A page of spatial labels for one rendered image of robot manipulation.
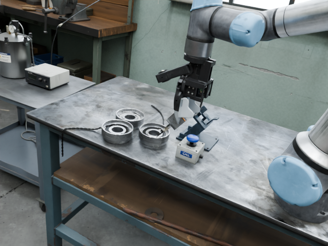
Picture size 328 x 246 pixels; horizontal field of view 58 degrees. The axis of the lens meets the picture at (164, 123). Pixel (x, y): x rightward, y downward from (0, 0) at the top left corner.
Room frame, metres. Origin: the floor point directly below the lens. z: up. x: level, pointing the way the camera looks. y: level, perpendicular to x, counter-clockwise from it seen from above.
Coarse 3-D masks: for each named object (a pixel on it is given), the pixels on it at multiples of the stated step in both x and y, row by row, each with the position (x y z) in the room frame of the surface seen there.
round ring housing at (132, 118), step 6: (126, 108) 1.01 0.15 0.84; (132, 108) 1.02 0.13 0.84; (120, 114) 0.98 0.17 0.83; (126, 114) 0.98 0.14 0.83; (132, 114) 0.99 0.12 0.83; (138, 114) 1.00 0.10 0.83; (126, 120) 0.91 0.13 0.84; (132, 120) 0.94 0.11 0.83; (138, 120) 0.93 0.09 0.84; (138, 126) 0.94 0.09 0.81
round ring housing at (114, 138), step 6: (108, 120) 0.89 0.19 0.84; (114, 120) 0.90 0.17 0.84; (120, 120) 0.91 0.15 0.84; (102, 126) 0.84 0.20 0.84; (114, 126) 0.88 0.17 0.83; (120, 126) 0.88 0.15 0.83; (132, 126) 0.88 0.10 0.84; (102, 132) 0.83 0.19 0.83; (108, 132) 0.81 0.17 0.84; (114, 132) 0.84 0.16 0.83; (120, 132) 0.84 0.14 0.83; (132, 132) 0.86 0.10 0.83; (108, 138) 0.81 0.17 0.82; (114, 138) 0.81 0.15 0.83; (120, 138) 0.81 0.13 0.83; (126, 138) 0.82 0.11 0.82
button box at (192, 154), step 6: (180, 144) 0.80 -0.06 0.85; (186, 144) 0.81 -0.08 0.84; (192, 144) 0.81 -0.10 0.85; (198, 144) 0.82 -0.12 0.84; (204, 144) 0.82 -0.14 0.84; (180, 150) 0.79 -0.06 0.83; (186, 150) 0.78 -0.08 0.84; (192, 150) 0.78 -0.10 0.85; (198, 150) 0.78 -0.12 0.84; (180, 156) 0.79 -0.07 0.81; (186, 156) 0.78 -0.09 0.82; (192, 156) 0.77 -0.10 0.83; (198, 156) 0.78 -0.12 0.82; (192, 162) 0.77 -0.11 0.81
